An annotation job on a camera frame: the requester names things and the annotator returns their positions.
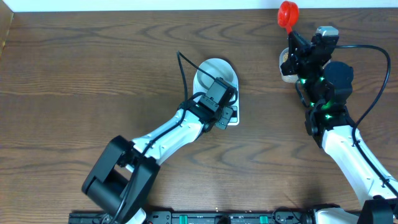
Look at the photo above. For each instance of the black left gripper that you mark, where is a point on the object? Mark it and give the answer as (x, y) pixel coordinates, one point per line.
(222, 123)

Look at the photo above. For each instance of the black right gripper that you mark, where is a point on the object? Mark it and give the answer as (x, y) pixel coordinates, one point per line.
(300, 50)

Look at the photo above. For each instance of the red plastic scoop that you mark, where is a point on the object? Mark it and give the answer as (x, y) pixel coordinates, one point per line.
(288, 15)

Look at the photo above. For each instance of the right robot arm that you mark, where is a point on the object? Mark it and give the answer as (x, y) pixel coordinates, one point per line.
(324, 86)

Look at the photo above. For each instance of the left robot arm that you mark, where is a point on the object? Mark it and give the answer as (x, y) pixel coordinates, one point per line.
(122, 177)

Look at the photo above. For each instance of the light grey bowl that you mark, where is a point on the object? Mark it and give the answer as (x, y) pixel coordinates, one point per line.
(217, 68)

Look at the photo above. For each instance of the white digital kitchen scale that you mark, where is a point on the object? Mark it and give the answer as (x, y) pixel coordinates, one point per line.
(217, 68)

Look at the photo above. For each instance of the pile of soybeans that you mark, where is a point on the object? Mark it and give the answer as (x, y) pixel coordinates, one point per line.
(283, 58)

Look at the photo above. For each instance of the clear plastic container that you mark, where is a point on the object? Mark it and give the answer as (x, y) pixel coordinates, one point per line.
(289, 78)

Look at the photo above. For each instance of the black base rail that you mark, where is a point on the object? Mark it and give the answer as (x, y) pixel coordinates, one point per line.
(283, 216)

